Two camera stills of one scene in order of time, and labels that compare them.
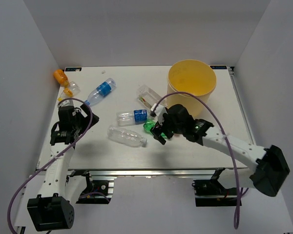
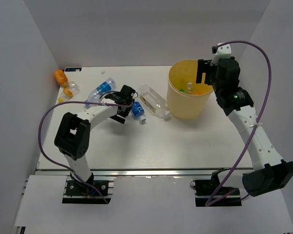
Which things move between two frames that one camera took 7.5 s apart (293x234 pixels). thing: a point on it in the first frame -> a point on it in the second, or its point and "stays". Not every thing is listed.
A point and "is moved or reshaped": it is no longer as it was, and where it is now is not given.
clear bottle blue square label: x=137 y=117 is moved or reshaped
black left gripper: x=78 y=114 -> x=118 y=118
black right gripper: x=157 y=129 -> x=203 y=66
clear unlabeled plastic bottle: x=126 y=136 -> x=189 y=87
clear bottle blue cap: x=101 y=91 stays
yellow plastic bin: x=195 y=77 stays
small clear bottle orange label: x=71 y=90 stays
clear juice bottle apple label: x=147 y=96 stays
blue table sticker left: x=73 y=69 stays
